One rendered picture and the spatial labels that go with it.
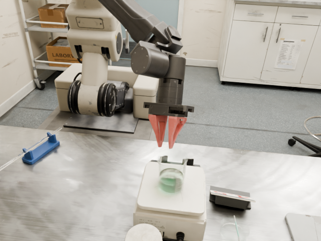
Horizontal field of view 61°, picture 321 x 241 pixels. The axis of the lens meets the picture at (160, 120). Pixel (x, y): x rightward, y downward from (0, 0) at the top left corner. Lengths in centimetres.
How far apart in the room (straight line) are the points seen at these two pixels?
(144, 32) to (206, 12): 279
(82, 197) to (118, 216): 10
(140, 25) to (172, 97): 18
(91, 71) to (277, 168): 93
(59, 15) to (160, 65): 223
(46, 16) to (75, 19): 144
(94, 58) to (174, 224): 99
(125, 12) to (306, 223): 58
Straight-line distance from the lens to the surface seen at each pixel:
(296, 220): 65
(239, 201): 62
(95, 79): 134
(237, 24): 288
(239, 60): 298
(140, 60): 56
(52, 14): 276
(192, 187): 53
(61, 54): 280
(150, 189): 52
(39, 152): 77
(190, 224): 51
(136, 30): 65
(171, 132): 59
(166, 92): 59
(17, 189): 70
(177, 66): 60
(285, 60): 308
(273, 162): 79
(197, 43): 349
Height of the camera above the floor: 121
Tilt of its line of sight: 32 degrees down
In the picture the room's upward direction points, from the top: 3 degrees clockwise
